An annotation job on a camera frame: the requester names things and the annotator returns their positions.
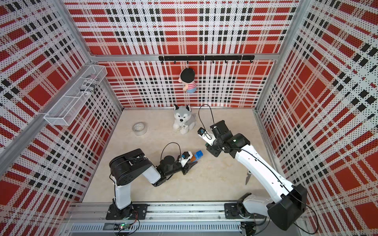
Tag black right camera cable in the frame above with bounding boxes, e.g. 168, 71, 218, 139
197, 104, 216, 139

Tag black camera cable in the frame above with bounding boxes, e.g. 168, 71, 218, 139
160, 142, 182, 161
197, 104, 216, 139

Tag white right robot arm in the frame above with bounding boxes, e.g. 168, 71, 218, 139
197, 121, 308, 231

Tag hanging boy doll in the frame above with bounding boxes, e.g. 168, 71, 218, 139
179, 68, 197, 93

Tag grey white husky plush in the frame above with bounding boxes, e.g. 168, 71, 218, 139
173, 104, 196, 135

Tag white handled scissors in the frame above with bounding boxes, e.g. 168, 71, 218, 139
245, 171, 252, 185

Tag white wire basket shelf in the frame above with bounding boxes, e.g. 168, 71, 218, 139
44, 65, 107, 126

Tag black left camera cable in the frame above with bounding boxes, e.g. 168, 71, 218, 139
160, 142, 182, 161

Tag dark blue square lego brick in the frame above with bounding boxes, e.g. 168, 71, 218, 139
195, 150, 203, 160

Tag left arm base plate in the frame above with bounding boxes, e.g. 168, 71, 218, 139
105, 203, 148, 220

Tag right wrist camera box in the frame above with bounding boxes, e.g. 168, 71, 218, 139
197, 127, 216, 146

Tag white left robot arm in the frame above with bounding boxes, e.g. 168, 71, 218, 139
109, 148, 197, 210

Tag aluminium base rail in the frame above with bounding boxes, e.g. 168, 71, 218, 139
64, 201, 264, 223

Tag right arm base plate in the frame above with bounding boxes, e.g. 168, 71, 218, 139
224, 203, 265, 220

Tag clear tape roll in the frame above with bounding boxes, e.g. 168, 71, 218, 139
132, 122, 148, 136

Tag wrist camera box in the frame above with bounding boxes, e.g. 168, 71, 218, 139
179, 151, 193, 168
197, 127, 216, 146

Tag black hook rail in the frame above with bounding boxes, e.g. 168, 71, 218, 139
158, 55, 256, 63

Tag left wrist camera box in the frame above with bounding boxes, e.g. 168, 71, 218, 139
179, 151, 193, 168

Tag patterned can in basket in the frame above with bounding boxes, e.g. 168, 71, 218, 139
80, 75, 98, 95

